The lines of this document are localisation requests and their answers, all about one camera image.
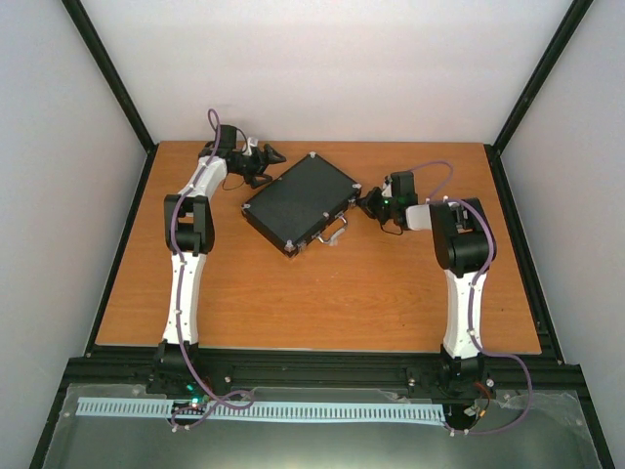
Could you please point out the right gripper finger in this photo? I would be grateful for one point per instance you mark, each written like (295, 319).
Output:
(364, 207)
(366, 198)

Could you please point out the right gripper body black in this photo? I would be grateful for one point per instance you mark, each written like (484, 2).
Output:
(381, 209)

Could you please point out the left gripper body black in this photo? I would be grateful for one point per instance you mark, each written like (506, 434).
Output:
(250, 168)

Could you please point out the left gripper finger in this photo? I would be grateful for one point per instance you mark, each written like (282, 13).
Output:
(272, 156)
(259, 180)

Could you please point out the black poker set case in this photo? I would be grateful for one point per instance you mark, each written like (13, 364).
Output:
(308, 202)

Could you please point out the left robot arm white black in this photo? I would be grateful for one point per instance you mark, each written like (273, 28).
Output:
(190, 236)

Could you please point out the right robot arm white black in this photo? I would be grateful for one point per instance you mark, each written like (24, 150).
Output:
(464, 249)

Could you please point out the left controller board green LED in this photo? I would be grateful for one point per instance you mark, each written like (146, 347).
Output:
(191, 398)

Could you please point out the black aluminium frame rail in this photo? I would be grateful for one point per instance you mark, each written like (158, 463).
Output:
(409, 374)

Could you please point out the light blue slotted cable duct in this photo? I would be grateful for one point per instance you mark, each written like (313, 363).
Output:
(279, 412)

